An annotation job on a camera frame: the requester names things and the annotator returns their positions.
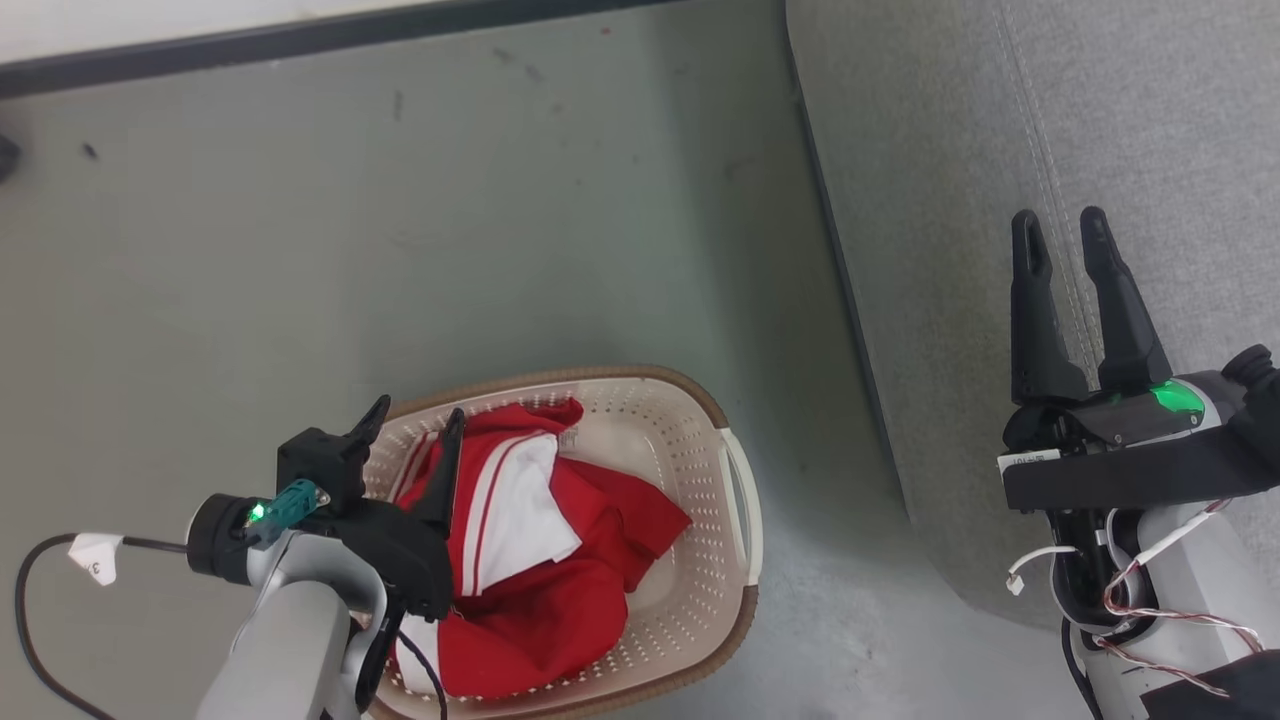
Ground beige perforated laundry basket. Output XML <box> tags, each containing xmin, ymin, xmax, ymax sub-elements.
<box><xmin>364</xmin><ymin>364</ymin><xmax>764</xmax><ymax>720</ymax></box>

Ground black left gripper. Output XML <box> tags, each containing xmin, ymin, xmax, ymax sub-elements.
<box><xmin>298</xmin><ymin>394</ymin><xmax>467</xmax><ymax>623</ymax></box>

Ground plain red garment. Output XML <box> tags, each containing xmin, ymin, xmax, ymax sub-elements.
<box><xmin>397</xmin><ymin>555</ymin><xmax>647</xmax><ymax>701</ymax></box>

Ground thin dark cable under gripper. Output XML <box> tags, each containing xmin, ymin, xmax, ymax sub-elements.
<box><xmin>394</xmin><ymin>628</ymin><xmax>450</xmax><ymax>720</ymax></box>

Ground red white striped jacket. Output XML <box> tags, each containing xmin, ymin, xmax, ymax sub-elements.
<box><xmin>394</xmin><ymin>398</ymin><xmax>694</xmax><ymax>603</ymax></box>

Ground dark baseboard strip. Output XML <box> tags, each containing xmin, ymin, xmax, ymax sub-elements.
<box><xmin>0</xmin><ymin>0</ymin><xmax>686</xmax><ymax>100</ymax></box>

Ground white cable with plug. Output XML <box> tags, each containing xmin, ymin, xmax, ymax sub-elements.
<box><xmin>1006</xmin><ymin>544</ymin><xmax>1079</xmax><ymax>597</ymax></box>

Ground black cable with teal connector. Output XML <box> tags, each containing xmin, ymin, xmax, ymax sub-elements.
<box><xmin>14</xmin><ymin>479</ymin><xmax>332</xmax><ymax>720</ymax></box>

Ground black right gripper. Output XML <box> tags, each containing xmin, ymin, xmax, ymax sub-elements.
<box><xmin>999</xmin><ymin>206</ymin><xmax>1280</xmax><ymax>513</ymax></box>

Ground white paper cable tag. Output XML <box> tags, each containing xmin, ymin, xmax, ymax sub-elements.
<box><xmin>67</xmin><ymin>532</ymin><xmax>124</xmax><ymax>587</ymax></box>

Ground red white twisted wires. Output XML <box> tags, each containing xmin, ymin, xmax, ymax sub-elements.
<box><xmin>1092</xmin><ymin>498</ymin><xmax>1265</xmax><ymax>699</ymax></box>

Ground grey fabric sofa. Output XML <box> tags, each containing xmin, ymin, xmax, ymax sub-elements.
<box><xmin>784</xmin><ymin>0</ymin><xmax>1280</xmax><ymax>631</ymax></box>

